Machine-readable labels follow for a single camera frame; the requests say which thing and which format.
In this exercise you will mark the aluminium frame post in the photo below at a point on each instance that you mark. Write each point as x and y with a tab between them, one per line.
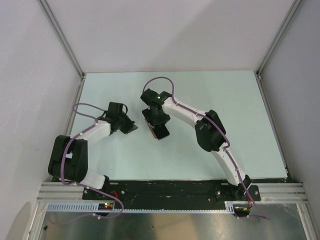
49	14
280	34

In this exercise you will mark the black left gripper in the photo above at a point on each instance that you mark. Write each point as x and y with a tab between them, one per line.
130	126

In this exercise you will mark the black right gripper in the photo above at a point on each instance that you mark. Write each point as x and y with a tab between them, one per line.
147	114

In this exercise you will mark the right aluminium frame post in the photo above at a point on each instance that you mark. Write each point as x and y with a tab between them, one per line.
280	34

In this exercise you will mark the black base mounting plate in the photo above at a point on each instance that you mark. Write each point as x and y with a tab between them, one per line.
197	194

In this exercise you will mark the pink phone case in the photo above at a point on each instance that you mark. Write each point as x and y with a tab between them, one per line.
156	131

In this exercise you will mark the black smartphone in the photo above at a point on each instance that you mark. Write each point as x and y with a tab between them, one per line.
165	131

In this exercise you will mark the white slotted cable duct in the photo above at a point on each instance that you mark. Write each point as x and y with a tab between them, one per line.
97	207

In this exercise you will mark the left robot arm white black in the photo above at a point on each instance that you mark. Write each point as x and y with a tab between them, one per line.
69	160

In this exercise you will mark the left control board with LEDs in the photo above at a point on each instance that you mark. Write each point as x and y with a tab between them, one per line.
105	206

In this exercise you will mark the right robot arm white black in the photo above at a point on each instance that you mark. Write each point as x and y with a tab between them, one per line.
209	130

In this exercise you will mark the left aluminium frame post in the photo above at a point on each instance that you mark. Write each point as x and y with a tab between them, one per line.
49	14

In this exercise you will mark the aluminium front rail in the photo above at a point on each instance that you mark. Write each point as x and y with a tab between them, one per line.
291	193

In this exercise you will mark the right control board with wires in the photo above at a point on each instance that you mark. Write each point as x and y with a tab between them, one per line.
241	210

